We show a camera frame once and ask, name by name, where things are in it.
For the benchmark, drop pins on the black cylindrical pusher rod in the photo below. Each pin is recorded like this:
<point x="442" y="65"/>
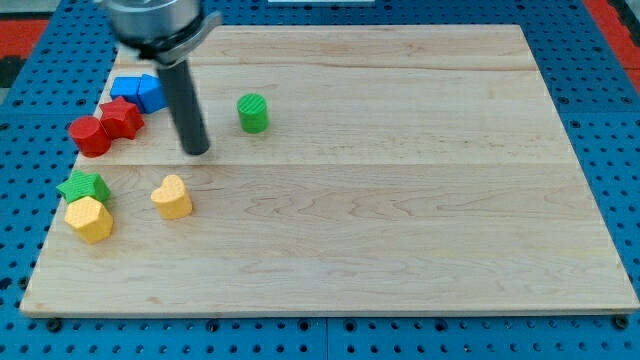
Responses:
<point x="179" y="91"/>

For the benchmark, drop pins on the red star block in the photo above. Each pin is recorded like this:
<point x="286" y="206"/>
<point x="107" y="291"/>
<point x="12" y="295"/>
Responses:
<point x="121" y="119"/>

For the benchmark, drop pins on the blue pentagon block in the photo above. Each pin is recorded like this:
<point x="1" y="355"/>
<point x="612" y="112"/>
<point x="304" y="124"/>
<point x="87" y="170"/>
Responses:
<point x="150" y="94"/>

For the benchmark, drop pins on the green cylinder block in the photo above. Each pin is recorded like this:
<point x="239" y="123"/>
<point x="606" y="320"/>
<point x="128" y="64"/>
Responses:
<point x="253" y="113"/>

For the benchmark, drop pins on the blue cube block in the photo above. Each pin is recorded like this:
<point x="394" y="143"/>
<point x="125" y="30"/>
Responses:
<point x="127" y="87"/>

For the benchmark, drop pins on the yellow heart block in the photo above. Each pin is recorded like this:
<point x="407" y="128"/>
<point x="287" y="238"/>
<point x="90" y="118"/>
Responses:
<point x="171" y="199"/>

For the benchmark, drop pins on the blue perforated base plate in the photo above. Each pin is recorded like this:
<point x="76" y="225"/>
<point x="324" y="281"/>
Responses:
<point x="60" y="76"/>

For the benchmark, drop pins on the green star block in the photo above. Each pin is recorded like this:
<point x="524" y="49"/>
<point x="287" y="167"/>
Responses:
<point x="80" y="185"/>

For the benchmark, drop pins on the red cylinder block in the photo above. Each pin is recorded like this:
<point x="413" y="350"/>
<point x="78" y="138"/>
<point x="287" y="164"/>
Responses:
<point x="89" y="136"/>

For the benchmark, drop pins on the wooden board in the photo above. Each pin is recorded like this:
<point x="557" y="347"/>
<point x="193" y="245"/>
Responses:
<point x="407" y="171"/>

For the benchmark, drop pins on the yellow hexagon block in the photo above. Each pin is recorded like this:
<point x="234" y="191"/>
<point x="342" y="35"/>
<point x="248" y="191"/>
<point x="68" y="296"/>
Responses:
<point x="89" y="219"/>

